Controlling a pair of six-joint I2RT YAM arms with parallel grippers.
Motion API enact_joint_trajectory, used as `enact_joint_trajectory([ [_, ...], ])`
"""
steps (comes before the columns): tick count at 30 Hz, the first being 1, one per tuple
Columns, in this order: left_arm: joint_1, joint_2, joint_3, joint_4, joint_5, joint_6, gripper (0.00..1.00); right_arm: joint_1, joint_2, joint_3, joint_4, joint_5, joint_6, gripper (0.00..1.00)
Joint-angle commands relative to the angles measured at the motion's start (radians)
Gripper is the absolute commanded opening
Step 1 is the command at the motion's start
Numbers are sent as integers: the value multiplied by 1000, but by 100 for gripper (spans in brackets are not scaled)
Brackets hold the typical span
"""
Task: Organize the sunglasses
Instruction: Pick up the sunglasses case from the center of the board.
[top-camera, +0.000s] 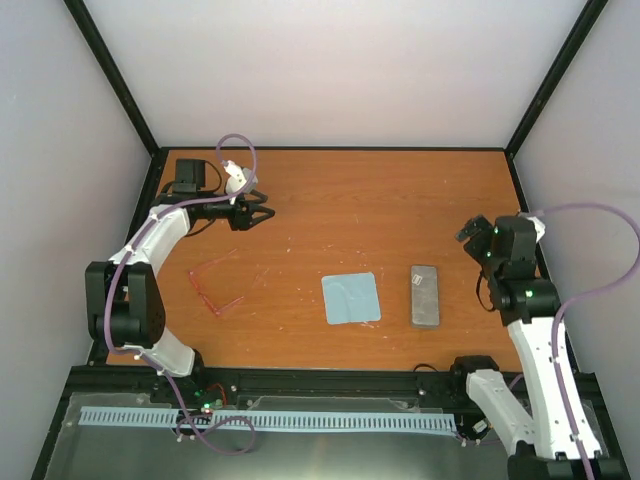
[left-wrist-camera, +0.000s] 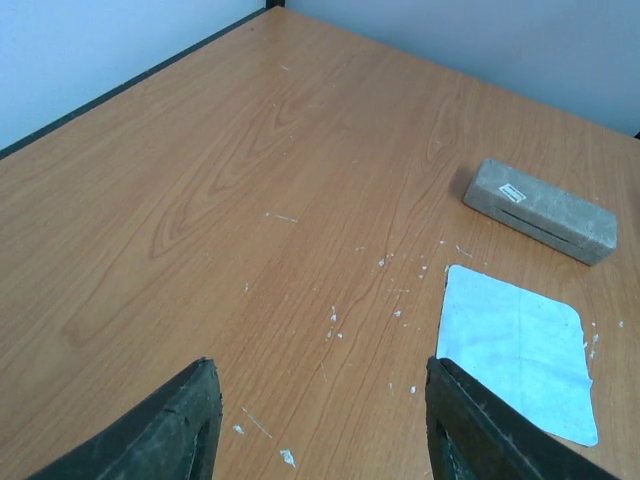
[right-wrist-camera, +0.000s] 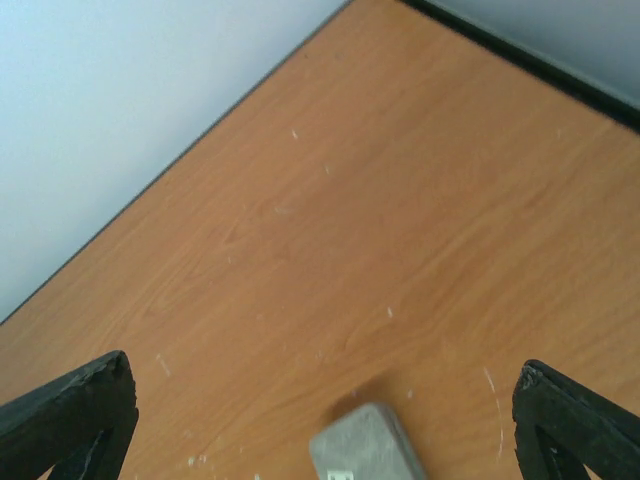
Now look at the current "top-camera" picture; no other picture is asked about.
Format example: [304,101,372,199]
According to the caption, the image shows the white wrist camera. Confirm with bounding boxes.
[518,212,546,243]
[223,160,258,195]

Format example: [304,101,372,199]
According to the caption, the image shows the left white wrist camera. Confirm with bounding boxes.
[223,160,258,195]

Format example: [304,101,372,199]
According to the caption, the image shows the grey felt glasses case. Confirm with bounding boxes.
[410,265,440,329]

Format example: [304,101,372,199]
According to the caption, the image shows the red transparent sunglasses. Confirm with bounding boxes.
[187,249,245,317]

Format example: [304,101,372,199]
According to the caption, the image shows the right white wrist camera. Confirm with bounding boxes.
[518,212,546,243]

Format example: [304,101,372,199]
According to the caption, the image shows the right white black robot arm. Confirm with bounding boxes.
[456,215,601,461]

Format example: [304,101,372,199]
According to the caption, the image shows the light blue cleaning cloth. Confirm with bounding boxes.
[321,272,381,325]

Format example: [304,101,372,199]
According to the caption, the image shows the light blue slotted cable duct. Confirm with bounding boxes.
[78,406,457,436]

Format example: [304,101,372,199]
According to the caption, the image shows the black aluminium frame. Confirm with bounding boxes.
[32,1,629,479]

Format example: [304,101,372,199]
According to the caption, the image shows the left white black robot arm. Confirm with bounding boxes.
[85,159,275,403]

